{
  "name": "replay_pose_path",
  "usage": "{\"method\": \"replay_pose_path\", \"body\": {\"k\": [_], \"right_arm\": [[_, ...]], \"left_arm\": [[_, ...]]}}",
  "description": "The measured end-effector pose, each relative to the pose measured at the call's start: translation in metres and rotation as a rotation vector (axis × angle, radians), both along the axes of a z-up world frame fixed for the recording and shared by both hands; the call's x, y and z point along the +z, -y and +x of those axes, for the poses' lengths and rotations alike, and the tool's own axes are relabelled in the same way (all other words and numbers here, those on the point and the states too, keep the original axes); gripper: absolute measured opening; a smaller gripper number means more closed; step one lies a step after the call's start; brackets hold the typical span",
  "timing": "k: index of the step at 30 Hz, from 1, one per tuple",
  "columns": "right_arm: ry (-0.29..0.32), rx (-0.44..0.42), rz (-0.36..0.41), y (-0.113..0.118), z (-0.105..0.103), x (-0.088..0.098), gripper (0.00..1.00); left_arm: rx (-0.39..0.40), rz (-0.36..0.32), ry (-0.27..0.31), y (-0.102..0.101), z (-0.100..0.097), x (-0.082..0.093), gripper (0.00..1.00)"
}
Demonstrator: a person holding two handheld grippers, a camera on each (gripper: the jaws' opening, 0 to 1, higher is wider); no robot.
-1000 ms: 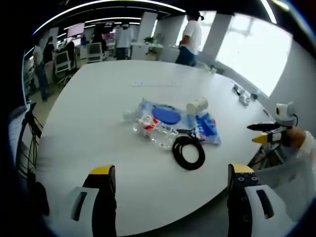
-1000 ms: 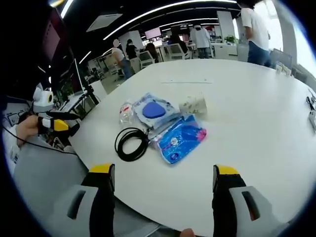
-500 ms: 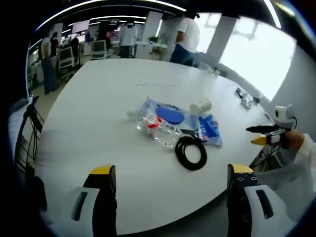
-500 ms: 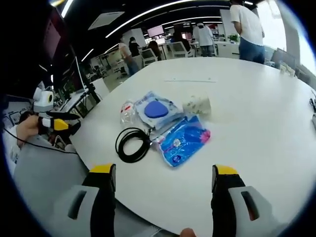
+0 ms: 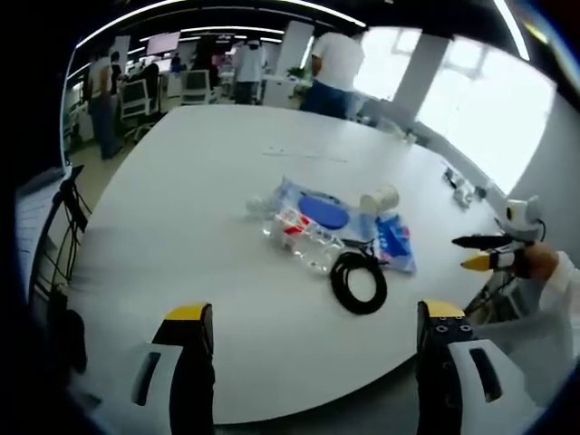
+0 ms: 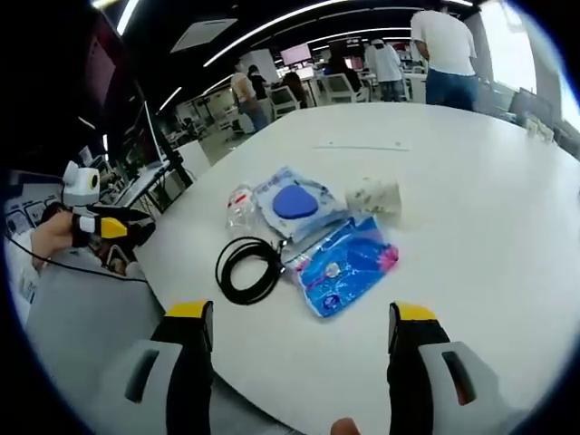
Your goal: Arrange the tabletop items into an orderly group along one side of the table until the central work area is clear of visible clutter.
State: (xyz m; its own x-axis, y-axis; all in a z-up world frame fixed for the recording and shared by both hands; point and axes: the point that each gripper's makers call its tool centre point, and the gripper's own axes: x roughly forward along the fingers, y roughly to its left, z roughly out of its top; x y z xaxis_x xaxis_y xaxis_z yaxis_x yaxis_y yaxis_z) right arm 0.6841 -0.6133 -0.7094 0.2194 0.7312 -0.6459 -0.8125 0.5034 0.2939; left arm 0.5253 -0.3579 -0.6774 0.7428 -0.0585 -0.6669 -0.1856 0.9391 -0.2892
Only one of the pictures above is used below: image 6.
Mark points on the dark standing screen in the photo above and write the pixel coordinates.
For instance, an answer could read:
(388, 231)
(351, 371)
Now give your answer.
(158, 136)

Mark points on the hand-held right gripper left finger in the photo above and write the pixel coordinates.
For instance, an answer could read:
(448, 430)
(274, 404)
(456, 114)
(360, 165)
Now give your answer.
(181, 362)

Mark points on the white tabletop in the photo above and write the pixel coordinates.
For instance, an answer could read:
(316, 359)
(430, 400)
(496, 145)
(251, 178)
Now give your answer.
(453, 254)

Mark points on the blue and pink packet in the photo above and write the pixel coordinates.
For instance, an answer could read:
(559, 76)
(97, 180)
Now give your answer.
(349, 267)

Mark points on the white patterned tissue pack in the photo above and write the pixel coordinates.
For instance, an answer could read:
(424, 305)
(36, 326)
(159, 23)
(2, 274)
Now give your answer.
(374, 197)

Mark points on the person's grey clothing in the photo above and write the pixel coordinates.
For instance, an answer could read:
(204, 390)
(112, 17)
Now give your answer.
(90, 326)

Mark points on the packet with blue round pad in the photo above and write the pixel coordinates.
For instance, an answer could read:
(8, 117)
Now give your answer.
(294, 204)

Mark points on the clear plastic bag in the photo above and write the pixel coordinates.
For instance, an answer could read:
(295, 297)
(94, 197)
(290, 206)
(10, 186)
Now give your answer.
(242, 208)

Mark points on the person's right hand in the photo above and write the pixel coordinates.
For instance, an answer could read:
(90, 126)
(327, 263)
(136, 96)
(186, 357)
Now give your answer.
(345, 427)

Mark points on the white office chair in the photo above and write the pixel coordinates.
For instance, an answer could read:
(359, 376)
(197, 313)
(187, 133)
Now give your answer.
(342, 88)

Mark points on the small white boxes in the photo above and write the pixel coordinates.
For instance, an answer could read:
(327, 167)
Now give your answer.
(540, 130)

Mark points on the pink computer monitor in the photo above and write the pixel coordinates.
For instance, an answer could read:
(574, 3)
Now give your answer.
(295, 53)

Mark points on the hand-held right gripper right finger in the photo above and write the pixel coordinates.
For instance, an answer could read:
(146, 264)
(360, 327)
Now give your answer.
(417, 362)

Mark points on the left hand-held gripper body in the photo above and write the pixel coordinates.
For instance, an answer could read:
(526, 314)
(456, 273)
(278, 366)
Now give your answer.
(79, 190)

